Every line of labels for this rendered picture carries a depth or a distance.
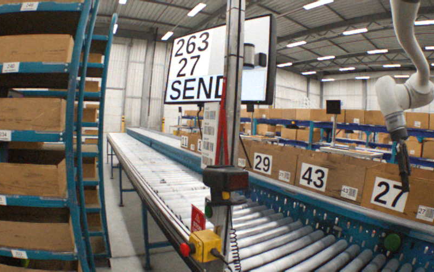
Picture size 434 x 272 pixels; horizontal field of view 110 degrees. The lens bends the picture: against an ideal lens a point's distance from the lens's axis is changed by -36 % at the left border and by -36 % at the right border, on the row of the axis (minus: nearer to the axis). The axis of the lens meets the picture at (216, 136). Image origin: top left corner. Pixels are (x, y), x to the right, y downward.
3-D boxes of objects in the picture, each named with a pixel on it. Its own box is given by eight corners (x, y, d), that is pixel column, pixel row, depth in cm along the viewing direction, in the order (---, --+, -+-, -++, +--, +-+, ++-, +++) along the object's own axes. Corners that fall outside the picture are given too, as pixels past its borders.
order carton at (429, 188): (358, 207, 80) (365, 168, 79) (379, 194, 95) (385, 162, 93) (438, 229, 46) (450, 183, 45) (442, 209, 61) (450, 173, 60)
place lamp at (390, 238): (381, 249, 61) (386, 232, 60) (382, 247, 61) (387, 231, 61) (395, 253, 55) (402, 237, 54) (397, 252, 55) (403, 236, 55)
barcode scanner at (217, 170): (226, 217, 47) (226, 168, 47) (200, 205, 57) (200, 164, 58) (250, 211, 50) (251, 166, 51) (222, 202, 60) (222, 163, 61)
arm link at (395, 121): (381, 117, 70) (385, 133, 68) (400, 110, 62) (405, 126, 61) (387, 119, 74) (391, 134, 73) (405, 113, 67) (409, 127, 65)
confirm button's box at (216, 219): (201, 217, 64) (202, 196, 63) (211, 216, 65) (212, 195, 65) (213, 227, 58) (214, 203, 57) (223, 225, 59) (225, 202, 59)
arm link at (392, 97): (386, 114, 65) (413, 107, 60) (374, 74, 69) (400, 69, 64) (379, 121, 75) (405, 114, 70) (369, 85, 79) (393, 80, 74)
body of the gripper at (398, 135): (392, 132, 72) (397, 155, 70) (386, 131, 68) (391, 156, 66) (407, 127, 66) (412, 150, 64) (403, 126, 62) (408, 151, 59)
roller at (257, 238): (209, 258, 72) (205, 262, 75) (307, 226, 98) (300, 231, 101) (205, 245, 75) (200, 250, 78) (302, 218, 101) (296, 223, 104)
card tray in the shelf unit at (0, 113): (-36, 129, 38) (-35, 98, 37) (-6, 125, 64) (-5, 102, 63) (60, 131, 58) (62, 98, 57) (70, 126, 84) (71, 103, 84)
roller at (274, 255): (220, 274, 66) (221, 263, 66) (316, 236, 92) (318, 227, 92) (228, 283, 62) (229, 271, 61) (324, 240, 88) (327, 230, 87)
